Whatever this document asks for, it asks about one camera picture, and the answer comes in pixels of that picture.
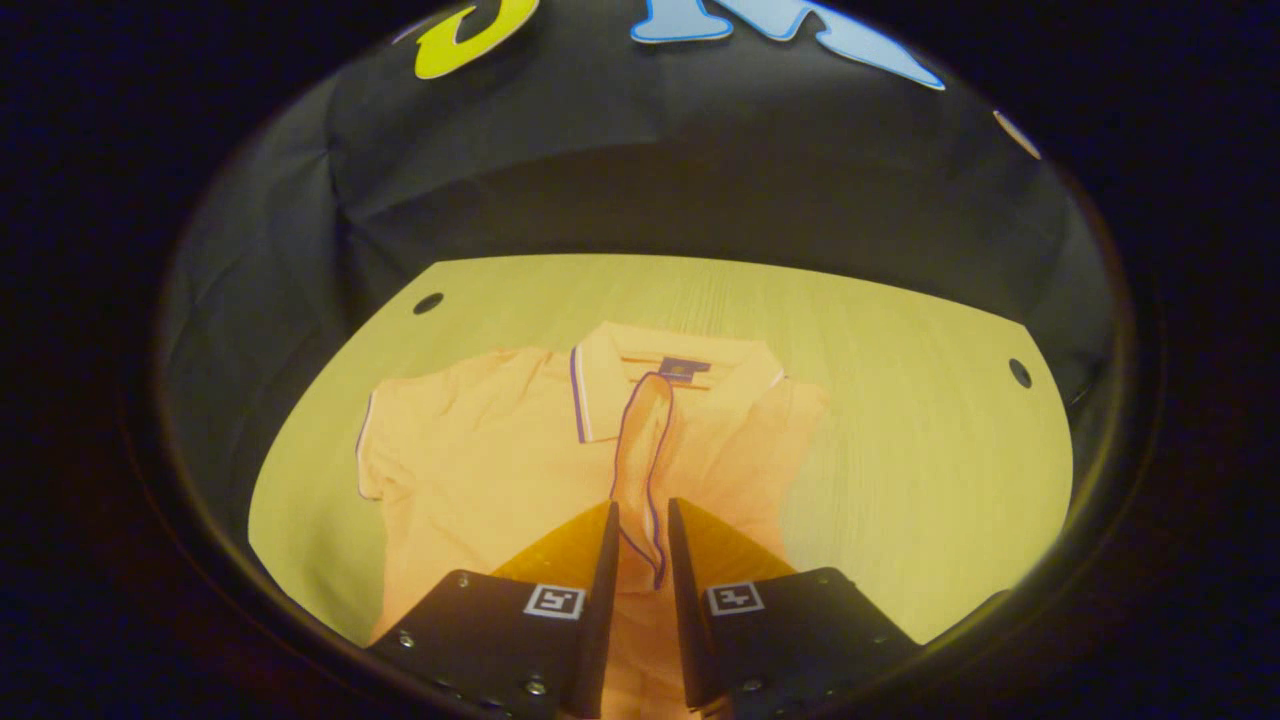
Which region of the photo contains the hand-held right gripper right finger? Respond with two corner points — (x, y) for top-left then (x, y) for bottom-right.
(667, 497), (923, 719)

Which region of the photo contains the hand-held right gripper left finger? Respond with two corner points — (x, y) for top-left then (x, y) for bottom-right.
(365, 500), (622, 720)

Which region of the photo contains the orange T-shirt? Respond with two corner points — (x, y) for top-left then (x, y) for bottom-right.
(355, 320), (831, 720)

